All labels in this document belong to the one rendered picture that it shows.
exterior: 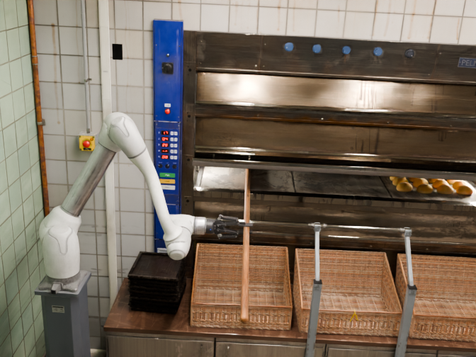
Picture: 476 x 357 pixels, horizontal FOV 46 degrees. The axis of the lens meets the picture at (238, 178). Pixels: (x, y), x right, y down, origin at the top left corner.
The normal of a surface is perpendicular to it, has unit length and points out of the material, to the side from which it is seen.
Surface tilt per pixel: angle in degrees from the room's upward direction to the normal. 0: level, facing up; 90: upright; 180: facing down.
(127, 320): 0
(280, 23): 90
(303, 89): 70
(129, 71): 90
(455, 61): 90
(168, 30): 90
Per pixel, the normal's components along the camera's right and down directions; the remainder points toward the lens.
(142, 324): 0.04, -0.94
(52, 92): -0.03, 0.35
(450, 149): -0.01, 0.00
